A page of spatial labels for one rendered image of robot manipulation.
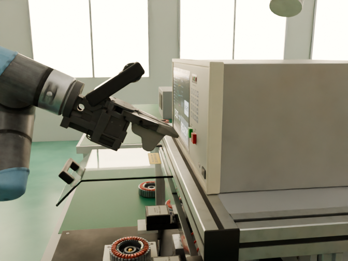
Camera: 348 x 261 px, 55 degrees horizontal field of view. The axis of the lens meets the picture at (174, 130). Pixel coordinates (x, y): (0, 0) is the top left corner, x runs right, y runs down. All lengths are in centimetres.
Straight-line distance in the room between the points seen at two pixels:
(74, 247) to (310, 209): 75
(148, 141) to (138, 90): 472
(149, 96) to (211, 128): 486
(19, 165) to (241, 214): 38
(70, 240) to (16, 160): 54
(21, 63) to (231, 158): 38
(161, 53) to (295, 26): 221
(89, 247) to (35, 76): 62
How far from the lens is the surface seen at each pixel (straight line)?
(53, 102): 61
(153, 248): 103
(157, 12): 536
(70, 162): 90
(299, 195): 56
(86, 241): 111
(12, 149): 64
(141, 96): 535
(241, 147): 53
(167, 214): 90
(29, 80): 61
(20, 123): 67
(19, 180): 63
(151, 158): 87
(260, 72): 52
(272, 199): 54
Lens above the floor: 133
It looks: 13 degrees down
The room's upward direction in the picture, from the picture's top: straight up
